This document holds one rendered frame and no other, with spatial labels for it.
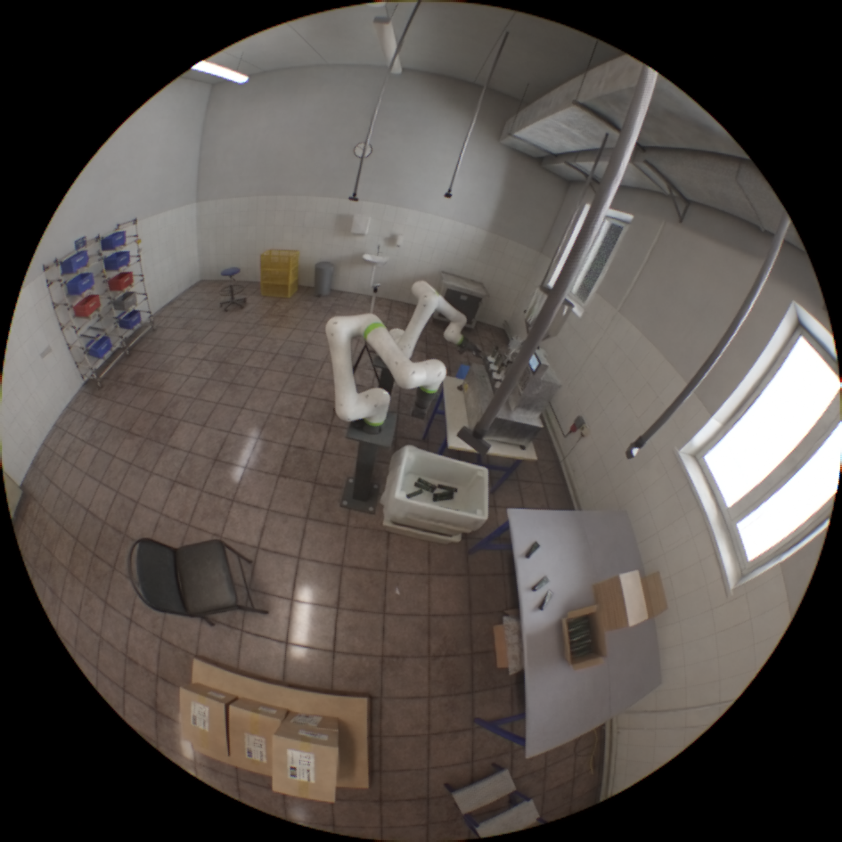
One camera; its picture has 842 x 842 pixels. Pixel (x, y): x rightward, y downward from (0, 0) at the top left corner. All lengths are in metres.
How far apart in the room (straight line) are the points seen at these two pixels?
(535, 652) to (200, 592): 1.79
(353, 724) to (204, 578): 1.27
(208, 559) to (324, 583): 0.89
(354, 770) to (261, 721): 0.71
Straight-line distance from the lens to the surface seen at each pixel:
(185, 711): 2.15
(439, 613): 2.25
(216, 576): 1.67
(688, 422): 2.60
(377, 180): 5.20
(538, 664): 1.73
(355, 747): 2.20
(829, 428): 2.77
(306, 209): 5.52
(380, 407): 1.43
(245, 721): 1.97
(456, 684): 2.34
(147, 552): 1.70
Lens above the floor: 2.14
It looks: 45 degrees down
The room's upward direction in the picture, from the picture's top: 21 degrees clockwise
